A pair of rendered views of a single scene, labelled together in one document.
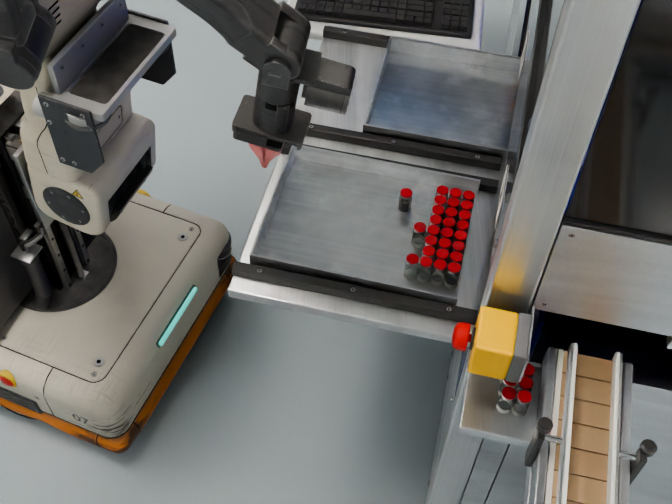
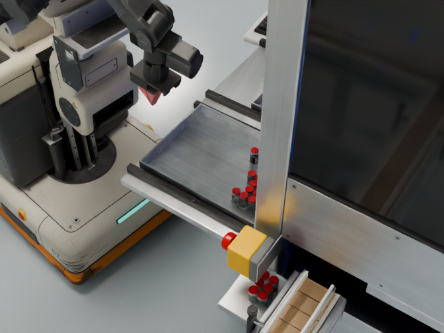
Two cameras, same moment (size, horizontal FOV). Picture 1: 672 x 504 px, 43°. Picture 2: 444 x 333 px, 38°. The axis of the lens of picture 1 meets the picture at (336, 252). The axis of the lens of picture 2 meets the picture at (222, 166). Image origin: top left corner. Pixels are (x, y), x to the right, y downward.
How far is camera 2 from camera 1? 48 cm
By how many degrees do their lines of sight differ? 15
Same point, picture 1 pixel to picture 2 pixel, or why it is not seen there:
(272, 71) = (141, 39)
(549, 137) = (269, 111)
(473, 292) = not seen: hidden behind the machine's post
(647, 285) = (344, 236)
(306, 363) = (218, 268)
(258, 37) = (131, 14)
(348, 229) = (211, 164)
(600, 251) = (312, 203)
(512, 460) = not seen: outside the picture
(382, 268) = (220, 193)
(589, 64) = (283, 64)
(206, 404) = (143, 273)
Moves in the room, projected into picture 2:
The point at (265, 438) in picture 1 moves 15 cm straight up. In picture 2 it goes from (171, 307) to (168, 286)
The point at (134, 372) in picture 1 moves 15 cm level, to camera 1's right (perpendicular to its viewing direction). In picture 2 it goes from (95, 234) to (133, 247)
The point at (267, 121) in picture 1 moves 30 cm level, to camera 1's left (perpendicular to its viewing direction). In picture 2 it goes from (147, 73) to (30, 40)
